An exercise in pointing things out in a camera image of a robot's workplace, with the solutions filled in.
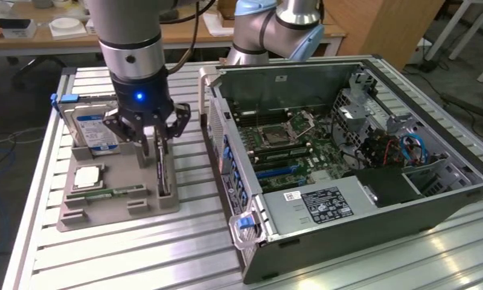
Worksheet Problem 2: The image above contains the CPU socket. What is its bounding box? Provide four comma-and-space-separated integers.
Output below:
258, 123, 295, 148

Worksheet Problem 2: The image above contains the black Nvidia Quadro graphics card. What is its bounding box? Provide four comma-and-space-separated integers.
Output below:
154, 137, 174, 198

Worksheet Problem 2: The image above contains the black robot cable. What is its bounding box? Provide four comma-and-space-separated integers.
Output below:
158, 0, 217, 74

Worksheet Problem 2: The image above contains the green loose RAM stick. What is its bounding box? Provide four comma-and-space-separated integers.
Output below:
66, 185, 139, 200

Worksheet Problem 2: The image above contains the green motherboard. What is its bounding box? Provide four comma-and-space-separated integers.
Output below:
227, 99, 350, 195

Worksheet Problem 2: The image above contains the grey power supply unit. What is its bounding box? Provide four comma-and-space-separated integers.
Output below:
259, 176, 384, 237

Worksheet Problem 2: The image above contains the grey parts rack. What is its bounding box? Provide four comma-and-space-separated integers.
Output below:
56, 132, 182, 233

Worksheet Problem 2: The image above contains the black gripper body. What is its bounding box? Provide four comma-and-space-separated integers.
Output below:
110, 69, 175, 121

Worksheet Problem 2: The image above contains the black plastic drive shroud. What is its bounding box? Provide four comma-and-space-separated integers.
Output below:
355, 167, 424, 208

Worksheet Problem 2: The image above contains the blue data wire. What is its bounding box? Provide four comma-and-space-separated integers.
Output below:
399, 134, 430, 166

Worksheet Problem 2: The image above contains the white square box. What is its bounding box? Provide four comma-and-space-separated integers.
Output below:
49, 17, 89, 40

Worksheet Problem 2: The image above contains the wooden cabinet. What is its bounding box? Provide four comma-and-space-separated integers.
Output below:
320, 0, 446, 71

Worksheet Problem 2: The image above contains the green installed RAM stick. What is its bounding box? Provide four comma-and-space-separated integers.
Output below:
251, 145, 313, 161

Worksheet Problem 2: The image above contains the white table frame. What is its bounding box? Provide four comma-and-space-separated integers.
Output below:
423, 0, 483, 83

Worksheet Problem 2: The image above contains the blue expansion slot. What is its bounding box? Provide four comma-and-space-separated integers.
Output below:
255, 164, 299, 179

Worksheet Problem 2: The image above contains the black chair base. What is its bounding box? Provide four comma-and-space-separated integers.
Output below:
6, 56, 67, 89

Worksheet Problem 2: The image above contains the metal socket cover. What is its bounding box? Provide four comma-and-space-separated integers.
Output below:
285, 109, 322, 141

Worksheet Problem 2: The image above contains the wooden desk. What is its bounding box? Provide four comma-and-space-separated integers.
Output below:
0, 0, 347, 59

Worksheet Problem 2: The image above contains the white box with dark lid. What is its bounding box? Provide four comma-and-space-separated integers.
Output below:
1, 19, 37, 39

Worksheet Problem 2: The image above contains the blue case latch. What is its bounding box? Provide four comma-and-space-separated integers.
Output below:
234, 212, 254, 232

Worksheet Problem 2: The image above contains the multicoloured power wire bundle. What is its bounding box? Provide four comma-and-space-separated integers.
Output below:
354, 129, 392, 169

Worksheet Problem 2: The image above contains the silver CPU chip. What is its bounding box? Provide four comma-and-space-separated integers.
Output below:
71, 164, 106, 190

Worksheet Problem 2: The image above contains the hard disk with blue label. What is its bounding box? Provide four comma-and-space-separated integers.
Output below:
50, 93, 122, 156

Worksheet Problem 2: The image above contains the black open PC case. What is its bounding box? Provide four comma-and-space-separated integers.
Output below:
198, 58, 483, 285

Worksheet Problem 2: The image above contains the blue floor cable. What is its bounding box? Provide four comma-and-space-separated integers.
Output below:
0, 144, 17, 260

